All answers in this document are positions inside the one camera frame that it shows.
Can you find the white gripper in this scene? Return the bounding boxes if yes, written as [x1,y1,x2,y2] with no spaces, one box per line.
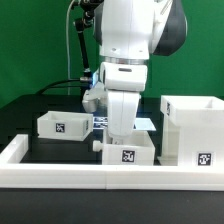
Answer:
[107,90,140,142]

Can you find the white drawer box with knob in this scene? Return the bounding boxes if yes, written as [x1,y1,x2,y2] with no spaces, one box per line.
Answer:
[93,129,155,166]

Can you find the white plain drawer box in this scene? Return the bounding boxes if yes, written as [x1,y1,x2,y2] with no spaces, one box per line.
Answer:
[37,111,93,141]

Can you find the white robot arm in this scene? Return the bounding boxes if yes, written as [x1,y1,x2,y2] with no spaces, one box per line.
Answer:
[94,0,187,144]

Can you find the paper sheet with markers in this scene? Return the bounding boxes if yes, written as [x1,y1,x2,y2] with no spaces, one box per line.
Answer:
[93,116,156,131]

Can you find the white L-shaped obstacle fence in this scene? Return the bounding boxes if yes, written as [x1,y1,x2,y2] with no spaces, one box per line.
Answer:
[0,134,224,191]

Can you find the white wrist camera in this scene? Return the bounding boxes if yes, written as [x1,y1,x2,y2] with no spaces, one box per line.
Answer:
[100,62,148,92]

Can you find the black cable on table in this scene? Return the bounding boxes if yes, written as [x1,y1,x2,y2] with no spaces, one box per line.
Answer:
[35,78,88,96]

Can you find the white drawer cabinet frame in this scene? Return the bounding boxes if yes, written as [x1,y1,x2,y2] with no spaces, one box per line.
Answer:
[159,95,224,167]

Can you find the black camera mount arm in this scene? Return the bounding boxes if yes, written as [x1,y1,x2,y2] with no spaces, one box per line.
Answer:
[74,0,104,79]

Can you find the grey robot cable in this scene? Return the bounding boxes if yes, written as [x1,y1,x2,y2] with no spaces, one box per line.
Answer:
[65,0,76,96]

